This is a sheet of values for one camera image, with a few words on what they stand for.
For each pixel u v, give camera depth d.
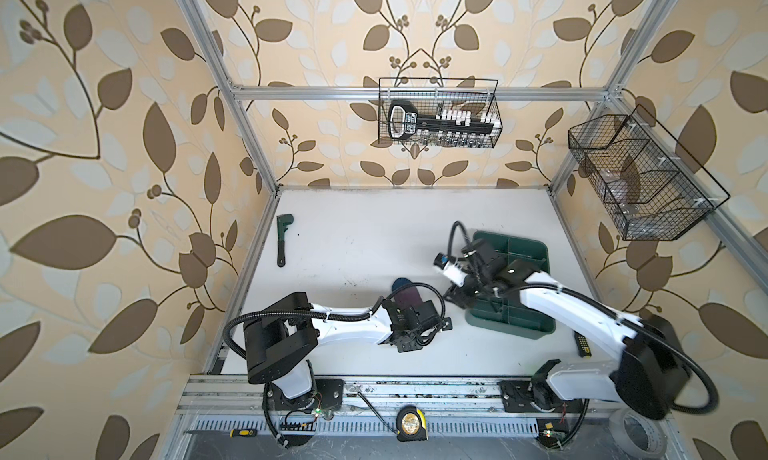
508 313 0.90
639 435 0.68
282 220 1.09
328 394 0.74
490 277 0.63
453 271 0.72
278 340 0.44
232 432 0.69
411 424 0.68
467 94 0.91
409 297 0.91
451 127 0.83
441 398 0.75
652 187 0.72
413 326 0.64
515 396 0.73
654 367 0.40
